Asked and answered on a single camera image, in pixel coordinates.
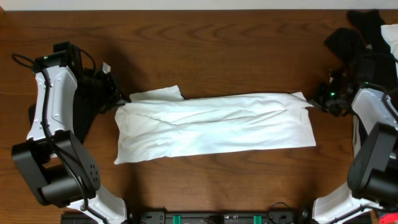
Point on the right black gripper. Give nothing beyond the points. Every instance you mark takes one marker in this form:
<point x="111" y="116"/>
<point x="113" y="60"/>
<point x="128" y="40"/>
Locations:
<point x="321" y="90"/>

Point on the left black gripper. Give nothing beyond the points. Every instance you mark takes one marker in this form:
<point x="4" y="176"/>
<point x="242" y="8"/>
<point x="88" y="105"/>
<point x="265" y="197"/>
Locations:
<point x="109" y="93"/>

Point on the white t-shirt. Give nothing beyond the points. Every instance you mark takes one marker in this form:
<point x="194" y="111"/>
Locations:
<point x="162" y="123"/>

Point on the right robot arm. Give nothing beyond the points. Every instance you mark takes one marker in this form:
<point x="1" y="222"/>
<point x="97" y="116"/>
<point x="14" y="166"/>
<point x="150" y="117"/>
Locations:
<point x="372" y="177"/>

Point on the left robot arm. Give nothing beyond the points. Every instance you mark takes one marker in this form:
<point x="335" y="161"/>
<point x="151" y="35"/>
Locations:
<point x="53" y="161"/>

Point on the folded black garment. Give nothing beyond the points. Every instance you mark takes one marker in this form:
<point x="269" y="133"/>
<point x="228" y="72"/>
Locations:
<point x="65" y="110"/>

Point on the dark navy garment pile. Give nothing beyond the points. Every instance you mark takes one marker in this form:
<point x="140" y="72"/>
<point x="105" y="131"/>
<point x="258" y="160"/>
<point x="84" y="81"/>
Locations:
<point x="363" y="50"/>

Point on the white garment under pile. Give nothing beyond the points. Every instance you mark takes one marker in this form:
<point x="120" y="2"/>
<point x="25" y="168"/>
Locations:
<point x="390" y="35"/>

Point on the pink trimmed knit item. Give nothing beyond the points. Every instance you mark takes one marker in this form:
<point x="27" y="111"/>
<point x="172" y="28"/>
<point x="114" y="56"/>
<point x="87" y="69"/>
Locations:
<point x="387" y="218"/>

